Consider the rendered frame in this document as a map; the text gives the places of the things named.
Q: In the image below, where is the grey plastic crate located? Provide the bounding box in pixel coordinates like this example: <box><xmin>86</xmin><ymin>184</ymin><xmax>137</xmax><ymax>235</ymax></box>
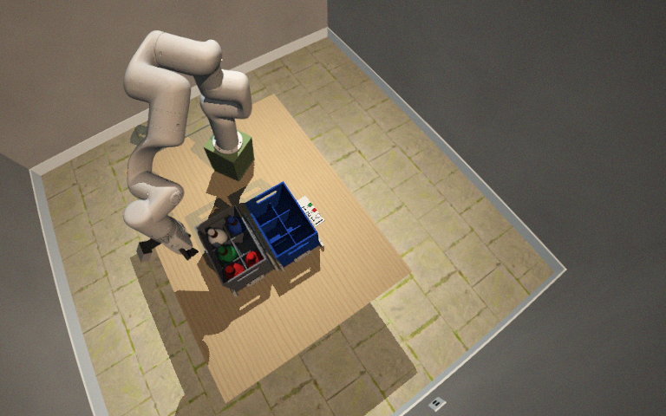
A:
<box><xmin>199</xmin><ymin>211</ymin><xmax>274</xmax><ymax>292</ymax></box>

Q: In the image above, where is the blue plastic crate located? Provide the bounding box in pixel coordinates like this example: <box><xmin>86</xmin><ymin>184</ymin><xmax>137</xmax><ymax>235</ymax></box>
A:
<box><xmin>249</xmin><ymin>189</ymin><xmax>320</xmax><ymax>267</ymax></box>

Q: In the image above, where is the white paper pick list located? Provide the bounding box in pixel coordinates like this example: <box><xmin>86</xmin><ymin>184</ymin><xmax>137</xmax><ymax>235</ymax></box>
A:
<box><xmin>297</xmin><ymin>196</ymin><xmax>325</xmax><ymax>227</ymax></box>

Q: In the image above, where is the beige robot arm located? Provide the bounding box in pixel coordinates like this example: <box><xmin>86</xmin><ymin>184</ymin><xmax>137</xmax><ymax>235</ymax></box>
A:
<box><xmin>123</xmin><ymin>30</ymin><xmax>252</xmax><ymax>263</ymax></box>

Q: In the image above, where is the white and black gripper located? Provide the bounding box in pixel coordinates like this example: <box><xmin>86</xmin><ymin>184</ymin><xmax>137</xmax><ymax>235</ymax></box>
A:
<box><xmin>160</xmin><ymin>217</ymin><xmax>198</xmax><ymax>260</ymax></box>

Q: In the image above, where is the blue bottle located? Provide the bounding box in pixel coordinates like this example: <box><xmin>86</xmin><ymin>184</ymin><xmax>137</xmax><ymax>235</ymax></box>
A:
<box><xmin>227</xmin><ymin>217</ymin><xmax>247</xmax><ymax>237</ymax></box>

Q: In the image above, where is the green bottle with pale green label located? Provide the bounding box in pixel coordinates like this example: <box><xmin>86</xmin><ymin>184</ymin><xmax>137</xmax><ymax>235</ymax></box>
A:
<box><xmin>218</xmin><ymin>245</ymin><xmax>239</xmax><ymax>264</ymax></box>

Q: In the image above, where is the red bottle with pink label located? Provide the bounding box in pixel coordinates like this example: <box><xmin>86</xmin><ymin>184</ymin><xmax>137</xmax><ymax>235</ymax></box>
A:
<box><xmin>245</xmin><ymin>250</ymin><xmax>264</xmax><ymax>268</ymax></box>
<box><xmin>225</xmin><ymin>263</ymin><xmax>246</xmax><ymax>280</ymax></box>

